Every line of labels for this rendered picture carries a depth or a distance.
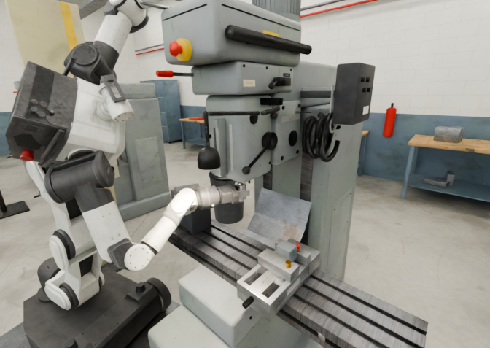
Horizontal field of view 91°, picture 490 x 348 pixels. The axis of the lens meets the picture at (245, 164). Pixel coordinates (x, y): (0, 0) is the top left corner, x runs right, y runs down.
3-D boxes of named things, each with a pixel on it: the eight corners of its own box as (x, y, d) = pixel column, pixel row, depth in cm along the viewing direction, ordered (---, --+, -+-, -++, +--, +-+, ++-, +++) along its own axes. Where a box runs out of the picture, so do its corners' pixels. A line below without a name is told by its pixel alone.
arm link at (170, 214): (199, 193, 90) (176, 222, 82) (196, 203, 98) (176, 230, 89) (184, 184, 91) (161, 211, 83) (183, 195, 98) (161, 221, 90)
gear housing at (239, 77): (239, 95, 74) (238, 59, 71) (190, 95, 89) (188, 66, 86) (294, 92, 98) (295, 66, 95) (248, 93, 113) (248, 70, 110)
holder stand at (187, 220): (192, 235, 125) (189, 200, 119) (173, 219, 141) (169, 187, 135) (211, 226, 133) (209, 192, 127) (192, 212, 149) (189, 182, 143)
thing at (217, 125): (220, 176, 88) (216, 119, 82) (213, 174, 91) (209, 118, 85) (227, 174, 91) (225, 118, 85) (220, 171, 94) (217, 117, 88)
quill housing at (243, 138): (244, 186, 87) (242, 94, 77) (206, 174, 100) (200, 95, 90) (274, 172, 101) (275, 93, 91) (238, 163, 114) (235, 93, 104)
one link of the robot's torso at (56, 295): (47, 300, 125) (41, 280, 121) (87, 275, 142) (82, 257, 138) (69, 316, 116) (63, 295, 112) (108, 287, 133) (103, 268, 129)
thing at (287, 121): (278, 166, 98) (279, 101, 91) (235, 157, 114) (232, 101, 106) (300, 157, 112) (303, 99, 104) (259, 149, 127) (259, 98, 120)
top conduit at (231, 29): (234, 38, 62) (233, 22, 61) (222, 40, 65) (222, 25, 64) (312, 54, 94) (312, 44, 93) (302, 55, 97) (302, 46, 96)
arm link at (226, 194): (239, 187, 94) (209, 192, 90) (239, 209, 97) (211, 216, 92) (227, 177, 105) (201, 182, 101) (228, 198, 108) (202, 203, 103)
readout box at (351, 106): (356, 125, 84) (364, 61, 78) (331, 124, 90) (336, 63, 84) (372, 120, 99) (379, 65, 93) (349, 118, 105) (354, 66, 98)
